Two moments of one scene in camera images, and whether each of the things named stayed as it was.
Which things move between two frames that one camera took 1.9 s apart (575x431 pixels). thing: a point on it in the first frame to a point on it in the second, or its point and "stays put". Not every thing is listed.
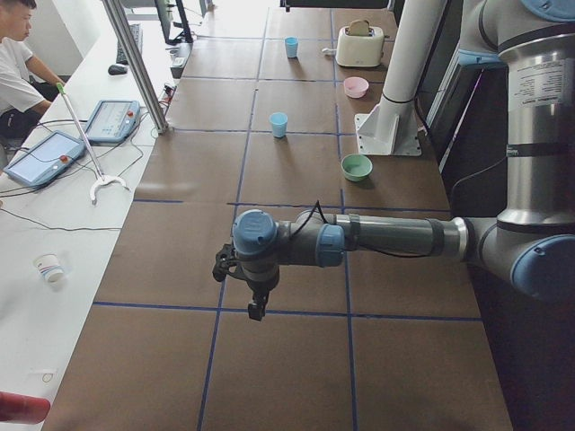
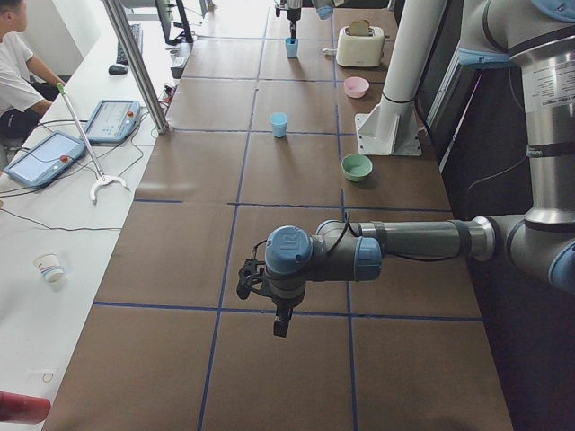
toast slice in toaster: x=359 y=28 stays put
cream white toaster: x=360 y=50 stays put
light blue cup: x=291 y=45 stays put
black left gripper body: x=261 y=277 to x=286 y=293
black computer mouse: x=117 y=69 stays put
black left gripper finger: x=256 y=310 to x=281 y=321
